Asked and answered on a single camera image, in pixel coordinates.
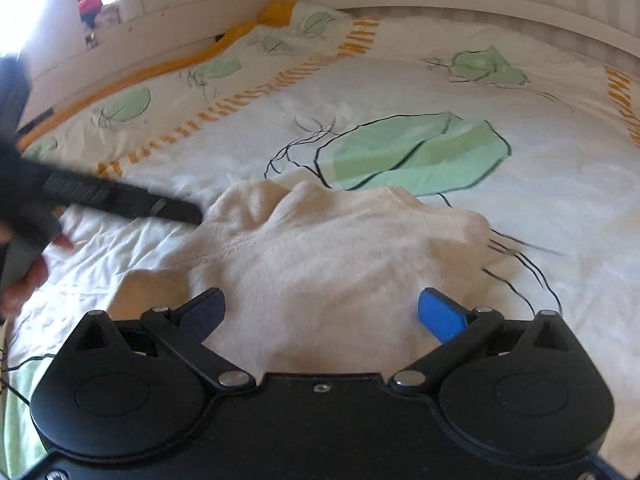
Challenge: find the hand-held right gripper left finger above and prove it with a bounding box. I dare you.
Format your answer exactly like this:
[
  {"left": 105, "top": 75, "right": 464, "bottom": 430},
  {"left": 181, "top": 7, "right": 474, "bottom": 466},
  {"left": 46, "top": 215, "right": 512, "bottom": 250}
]
[{"left": 70, "top": 287, "right": 257, "bottom": 392}]

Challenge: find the person's left hand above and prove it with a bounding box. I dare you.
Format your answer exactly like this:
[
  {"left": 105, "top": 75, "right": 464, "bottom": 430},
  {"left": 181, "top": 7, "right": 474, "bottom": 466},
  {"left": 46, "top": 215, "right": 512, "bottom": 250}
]
[{"left": 0, "top": 230, "right": 77, "bottom": 318}]

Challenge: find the printed white bed cover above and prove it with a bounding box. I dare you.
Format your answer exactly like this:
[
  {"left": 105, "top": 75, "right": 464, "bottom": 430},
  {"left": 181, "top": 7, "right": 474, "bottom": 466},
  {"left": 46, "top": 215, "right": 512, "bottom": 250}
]
[{"left": 0, "top": 0, "right": 640, "bottom": 480}]

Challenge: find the red and black toy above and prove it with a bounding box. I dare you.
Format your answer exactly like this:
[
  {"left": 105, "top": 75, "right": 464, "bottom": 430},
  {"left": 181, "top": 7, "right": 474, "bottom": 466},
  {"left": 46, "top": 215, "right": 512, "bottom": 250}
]
[{"left": 77, "top": 0, "right": 107, "bottom": 28}]

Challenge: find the white bed frame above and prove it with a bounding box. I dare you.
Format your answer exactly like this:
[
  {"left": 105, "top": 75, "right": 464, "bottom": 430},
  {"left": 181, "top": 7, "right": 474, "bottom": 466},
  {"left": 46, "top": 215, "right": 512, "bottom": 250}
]
[{"left": 15, "top": 0, "right": 640, "bottom": 137}]

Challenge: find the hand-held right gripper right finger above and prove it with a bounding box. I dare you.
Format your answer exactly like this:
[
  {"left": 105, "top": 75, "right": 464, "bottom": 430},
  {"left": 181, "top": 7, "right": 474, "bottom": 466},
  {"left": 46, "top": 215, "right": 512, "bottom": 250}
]
[{"left": 389, "top": 287, "right": 574, "bottom": 392}]

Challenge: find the beige knit sweater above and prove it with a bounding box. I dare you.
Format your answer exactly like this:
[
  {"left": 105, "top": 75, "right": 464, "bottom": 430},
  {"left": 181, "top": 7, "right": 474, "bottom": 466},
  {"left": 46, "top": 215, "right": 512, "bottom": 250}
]
[{"left": 111, "top": 179, "right": 495, "bottom": 382}]

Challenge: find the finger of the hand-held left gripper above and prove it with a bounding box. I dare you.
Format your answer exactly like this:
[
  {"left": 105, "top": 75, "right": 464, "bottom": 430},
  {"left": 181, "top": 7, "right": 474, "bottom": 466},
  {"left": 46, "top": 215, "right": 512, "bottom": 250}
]
[{"left": 42, "top": 169, "right": 205, "bottom": 227}]

